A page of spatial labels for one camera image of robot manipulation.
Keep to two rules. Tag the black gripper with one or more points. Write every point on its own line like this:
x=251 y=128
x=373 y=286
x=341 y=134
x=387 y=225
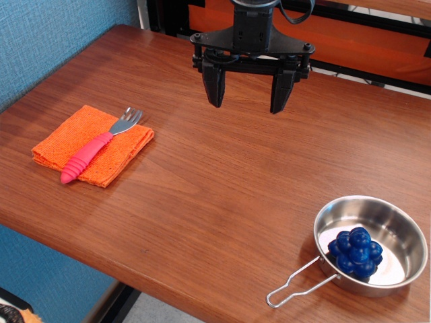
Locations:
x=252 y=45

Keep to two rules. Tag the pink handled metal fork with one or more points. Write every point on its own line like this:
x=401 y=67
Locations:
x=81 y=159

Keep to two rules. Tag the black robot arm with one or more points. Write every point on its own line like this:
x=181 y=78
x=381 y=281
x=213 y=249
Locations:
x=254 y=2

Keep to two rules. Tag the folded orange cloth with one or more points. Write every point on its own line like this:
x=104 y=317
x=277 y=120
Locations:
x=79 y=129

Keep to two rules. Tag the blue toy grape bunch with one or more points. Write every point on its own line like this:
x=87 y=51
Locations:
x=355 y=253

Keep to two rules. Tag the orange black object at corner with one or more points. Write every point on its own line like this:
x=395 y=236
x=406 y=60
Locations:
x=16 y=310

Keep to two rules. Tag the orange panel with black frame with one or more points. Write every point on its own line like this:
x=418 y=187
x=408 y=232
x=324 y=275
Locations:
x=356 y=39

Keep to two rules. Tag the steel pan with wire handle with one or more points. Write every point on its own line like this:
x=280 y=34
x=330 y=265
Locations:
x=405 y=249

